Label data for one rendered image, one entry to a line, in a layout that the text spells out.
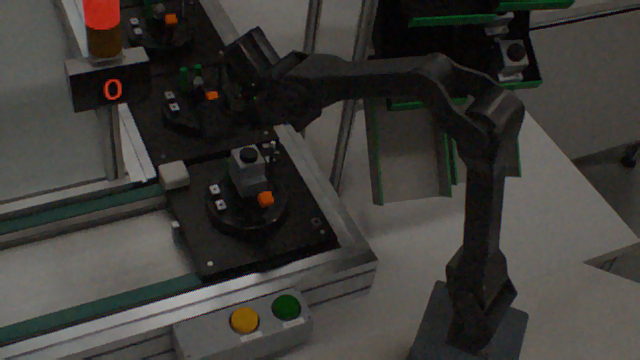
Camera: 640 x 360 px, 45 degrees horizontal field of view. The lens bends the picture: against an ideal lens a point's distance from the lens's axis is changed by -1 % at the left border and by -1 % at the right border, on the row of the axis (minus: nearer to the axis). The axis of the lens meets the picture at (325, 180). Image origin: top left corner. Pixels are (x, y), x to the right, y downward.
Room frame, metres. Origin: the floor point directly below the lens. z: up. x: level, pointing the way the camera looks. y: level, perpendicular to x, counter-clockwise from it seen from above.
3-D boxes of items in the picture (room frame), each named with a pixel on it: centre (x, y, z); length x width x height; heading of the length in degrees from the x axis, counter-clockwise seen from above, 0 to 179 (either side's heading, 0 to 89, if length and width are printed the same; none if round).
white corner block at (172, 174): (0.92, 0.26, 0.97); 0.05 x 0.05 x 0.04; 32
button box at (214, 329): (0.66, 0.09, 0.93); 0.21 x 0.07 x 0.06; 122
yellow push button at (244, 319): (0.66, 0.09, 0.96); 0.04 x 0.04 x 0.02
